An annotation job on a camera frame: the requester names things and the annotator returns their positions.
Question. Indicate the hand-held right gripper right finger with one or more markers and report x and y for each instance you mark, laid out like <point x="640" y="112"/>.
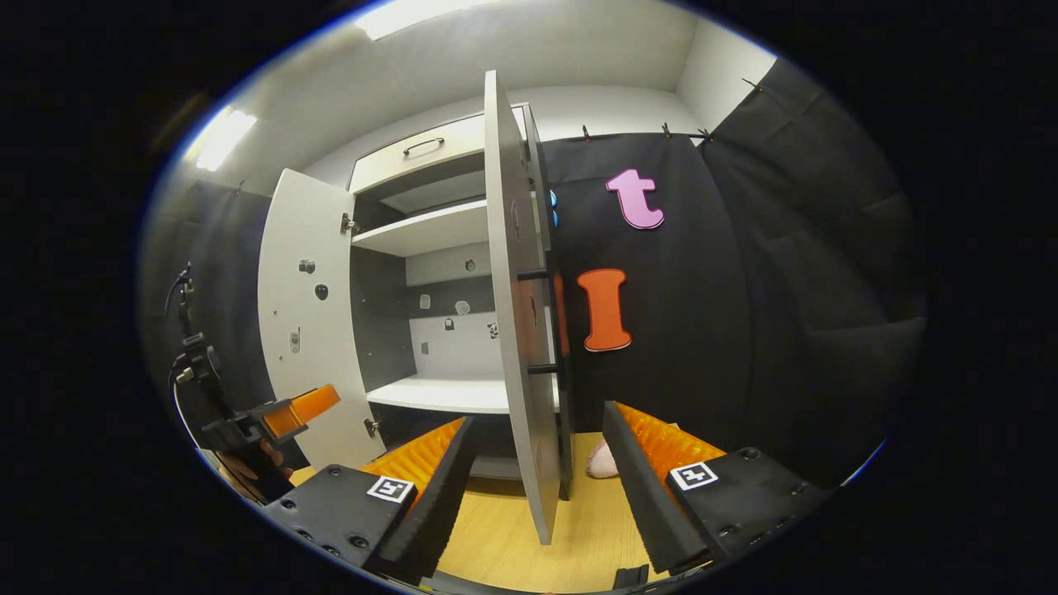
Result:
<point x="645" y="504"/>

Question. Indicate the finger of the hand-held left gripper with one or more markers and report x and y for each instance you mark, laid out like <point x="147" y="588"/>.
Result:
<point x="310" y="406"/>

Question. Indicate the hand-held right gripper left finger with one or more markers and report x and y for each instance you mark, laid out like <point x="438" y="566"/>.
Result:
<point x="438" y="504"/>

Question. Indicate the beige cabinet door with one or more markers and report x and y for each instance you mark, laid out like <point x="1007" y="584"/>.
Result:
<point x="508" y="289"/>
<point x="297" y="215"/>

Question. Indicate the beige double-door shoe cabinet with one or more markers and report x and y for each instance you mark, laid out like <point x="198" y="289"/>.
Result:
<point x="471" y="136"/>

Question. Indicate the pink mushroom plush toy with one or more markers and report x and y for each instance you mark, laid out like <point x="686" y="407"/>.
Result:
<point x="603" y="463"/>

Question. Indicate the small ceiling light panel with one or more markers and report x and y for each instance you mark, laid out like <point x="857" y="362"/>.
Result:
<point x="221" y="136"/>

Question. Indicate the black backdrop cloth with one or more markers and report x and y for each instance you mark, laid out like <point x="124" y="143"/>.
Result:
<point x="785" y="289"/>

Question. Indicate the long ceiling light panel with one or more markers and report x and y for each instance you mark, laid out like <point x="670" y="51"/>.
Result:
<point x="413" y="15"/>

